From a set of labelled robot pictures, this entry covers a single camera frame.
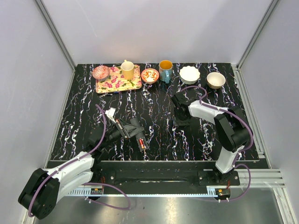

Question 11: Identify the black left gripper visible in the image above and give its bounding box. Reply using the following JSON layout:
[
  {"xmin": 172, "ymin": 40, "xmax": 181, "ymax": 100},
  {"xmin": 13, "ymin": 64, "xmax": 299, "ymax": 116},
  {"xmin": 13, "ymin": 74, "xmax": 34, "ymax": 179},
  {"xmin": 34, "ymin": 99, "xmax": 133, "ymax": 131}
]
[{"xmin": 100, "ymin": 118, "xmax": 144, "ymax": 149}]

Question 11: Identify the red orange battery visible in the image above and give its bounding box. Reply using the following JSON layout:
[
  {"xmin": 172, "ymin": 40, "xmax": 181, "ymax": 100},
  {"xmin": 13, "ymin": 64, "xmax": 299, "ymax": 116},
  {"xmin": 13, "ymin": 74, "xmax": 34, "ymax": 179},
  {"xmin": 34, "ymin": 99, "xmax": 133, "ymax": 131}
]
[{"xmin": 139, "ymin": 139, "xmax": 145, "ymax": 149}]

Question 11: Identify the black remote control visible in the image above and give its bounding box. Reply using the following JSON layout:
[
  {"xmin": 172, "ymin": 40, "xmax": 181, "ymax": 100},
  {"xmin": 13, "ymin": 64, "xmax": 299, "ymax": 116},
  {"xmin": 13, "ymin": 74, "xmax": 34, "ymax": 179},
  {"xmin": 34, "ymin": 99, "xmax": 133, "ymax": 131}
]
[{"xmin": 136, "ymin": 137, "xmax": 149, "ymax": 151}]

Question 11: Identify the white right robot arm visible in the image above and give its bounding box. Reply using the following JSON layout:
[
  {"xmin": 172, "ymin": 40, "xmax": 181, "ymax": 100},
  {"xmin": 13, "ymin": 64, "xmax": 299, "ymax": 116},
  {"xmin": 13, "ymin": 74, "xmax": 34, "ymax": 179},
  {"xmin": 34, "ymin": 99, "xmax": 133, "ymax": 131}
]
[{"xmin": 171, "ymin": 93, "xmax": 254, "ymax": 185}]

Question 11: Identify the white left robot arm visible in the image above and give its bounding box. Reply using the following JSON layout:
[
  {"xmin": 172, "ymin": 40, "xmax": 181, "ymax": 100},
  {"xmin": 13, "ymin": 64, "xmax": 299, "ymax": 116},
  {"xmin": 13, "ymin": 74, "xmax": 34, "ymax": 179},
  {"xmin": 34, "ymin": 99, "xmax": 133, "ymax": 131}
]
[{"xmin": 18, "ymin": 118, "xmax": 144, "ymax": 219}]

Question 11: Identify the white scalloped bowl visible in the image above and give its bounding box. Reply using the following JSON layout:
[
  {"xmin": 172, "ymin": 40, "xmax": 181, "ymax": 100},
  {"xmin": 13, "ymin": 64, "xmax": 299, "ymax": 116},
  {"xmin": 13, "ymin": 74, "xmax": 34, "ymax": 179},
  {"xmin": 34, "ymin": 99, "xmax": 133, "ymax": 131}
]
[{"xmin": 179, "ymin": 66, "xmax": 200, "ymax": 84}]

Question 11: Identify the blue mug orange inside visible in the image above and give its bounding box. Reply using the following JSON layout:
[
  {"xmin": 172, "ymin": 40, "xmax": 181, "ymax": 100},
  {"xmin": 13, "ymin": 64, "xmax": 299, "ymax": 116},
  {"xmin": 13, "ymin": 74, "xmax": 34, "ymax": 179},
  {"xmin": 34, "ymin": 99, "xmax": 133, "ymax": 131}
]
[{"xmin": 159, "ymin": 60, "xmax": 173, "ymax": 84}]

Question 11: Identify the orange floral small bowl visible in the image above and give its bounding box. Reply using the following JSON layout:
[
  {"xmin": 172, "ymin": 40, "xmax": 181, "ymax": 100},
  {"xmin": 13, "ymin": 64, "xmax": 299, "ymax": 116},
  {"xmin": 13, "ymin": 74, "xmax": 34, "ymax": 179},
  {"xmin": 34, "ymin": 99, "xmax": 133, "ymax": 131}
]
[{"xmin": 141, "ymin": 68, "xmax": 159, "ymax": 84}]

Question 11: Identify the beige round bowl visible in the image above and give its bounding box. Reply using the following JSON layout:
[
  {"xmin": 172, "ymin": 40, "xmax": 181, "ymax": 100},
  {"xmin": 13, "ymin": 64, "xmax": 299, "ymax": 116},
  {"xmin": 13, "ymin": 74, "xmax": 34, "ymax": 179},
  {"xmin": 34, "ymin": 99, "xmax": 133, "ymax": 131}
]
[{"xmin": 206, "ymin": 72, "xmax": 226, "ymax": 89}]

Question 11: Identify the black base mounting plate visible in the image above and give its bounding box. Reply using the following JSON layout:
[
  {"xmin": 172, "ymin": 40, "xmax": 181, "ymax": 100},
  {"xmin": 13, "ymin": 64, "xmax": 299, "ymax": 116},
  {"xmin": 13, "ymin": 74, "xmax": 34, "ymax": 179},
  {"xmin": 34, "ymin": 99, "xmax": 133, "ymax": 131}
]
[{"xmin": 91, "ymin": 161, "xmax": 240, "ymax": 187}]

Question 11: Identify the floral rectangular tray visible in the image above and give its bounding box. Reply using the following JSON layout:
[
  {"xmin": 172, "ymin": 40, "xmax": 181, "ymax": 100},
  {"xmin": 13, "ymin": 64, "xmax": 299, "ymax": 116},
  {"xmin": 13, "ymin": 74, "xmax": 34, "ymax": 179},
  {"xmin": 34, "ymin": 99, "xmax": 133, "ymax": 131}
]
[{"xmin": 95, "ymin": 64, "xmax": 142, "ymax": 94}]

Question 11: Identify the yellow mug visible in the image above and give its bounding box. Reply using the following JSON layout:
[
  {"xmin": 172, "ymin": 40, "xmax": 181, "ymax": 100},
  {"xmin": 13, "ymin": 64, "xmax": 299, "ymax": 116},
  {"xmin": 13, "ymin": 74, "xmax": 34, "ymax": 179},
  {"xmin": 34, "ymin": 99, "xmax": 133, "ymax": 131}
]
[{"xmin": 121, "ymin": 60, "xmax": 134, "ymax": 80}]

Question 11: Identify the pink patterned bowl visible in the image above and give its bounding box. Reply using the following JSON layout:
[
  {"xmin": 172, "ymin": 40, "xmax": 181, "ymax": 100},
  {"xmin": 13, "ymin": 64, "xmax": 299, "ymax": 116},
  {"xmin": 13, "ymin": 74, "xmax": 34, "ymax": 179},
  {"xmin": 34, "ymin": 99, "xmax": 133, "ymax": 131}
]
[{"xmin": 92, "ymin": 65, "xmax": 110, "ymax": 81}]

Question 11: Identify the left connector box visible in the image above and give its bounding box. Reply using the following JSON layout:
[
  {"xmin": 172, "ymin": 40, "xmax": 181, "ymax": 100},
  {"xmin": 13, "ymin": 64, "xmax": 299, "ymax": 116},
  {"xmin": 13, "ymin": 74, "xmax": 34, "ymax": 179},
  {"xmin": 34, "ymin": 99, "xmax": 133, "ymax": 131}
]
[{"xmin": 90, "ymin": 185, "xmax": 104, "ymax": 195}]

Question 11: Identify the connector box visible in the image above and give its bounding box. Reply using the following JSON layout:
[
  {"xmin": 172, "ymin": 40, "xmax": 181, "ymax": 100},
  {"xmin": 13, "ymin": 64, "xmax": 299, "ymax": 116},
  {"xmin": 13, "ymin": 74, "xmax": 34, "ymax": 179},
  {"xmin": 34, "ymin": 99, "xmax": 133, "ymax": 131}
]
[
  {"xmin": 216, "ymin": 188, "xmax": 231, "ymax": 198},
  {"xmin": 90, "ymin": 185, "xmax": 104, "ymax": 195}
]

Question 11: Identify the right connector box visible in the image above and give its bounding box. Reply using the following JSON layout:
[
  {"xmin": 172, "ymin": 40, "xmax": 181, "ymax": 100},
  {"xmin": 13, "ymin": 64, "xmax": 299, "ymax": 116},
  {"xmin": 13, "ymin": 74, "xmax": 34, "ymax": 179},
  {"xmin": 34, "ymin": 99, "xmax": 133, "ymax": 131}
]
[{"xmin": 216, "ymin": 188, "xmax": 231, "ymax": 198}]

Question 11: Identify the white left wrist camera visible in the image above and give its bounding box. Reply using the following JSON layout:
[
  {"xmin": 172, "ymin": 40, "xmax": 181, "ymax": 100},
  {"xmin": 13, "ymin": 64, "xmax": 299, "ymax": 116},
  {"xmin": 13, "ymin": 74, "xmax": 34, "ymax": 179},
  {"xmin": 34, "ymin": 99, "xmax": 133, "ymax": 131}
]
[{"xmin": 105, "ymin": 107, "xmax": 116, "ymax": 123}]

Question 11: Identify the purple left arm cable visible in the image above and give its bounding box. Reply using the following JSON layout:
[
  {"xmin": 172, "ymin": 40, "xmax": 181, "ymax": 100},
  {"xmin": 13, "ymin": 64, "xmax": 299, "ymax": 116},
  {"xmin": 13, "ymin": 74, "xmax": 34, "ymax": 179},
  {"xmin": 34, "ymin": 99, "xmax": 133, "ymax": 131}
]
[{"xmin": 27, "ymin": 104, "xmax": 131, "ymax": 218}]

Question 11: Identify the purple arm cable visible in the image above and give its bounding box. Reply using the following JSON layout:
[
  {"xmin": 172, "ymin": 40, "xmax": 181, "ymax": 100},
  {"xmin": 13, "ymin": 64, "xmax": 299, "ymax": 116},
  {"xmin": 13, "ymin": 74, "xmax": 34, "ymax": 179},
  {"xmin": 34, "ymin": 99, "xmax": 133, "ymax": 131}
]
[
  {"xmin": 178, "ymin": 85, "xmax": 254, "ymax": 203},
  {"xmin": 27, "ymin": 104, "xmax": 131, "ymax": 218}
]

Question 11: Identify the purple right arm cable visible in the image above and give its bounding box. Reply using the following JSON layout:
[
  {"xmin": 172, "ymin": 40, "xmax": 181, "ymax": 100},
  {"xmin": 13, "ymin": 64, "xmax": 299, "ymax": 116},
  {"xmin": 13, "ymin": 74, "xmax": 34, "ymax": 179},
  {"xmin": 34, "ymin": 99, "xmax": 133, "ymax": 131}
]
[{"xmin": 178, "ymin": 85, "xmax": 254, "ymax": 203}]

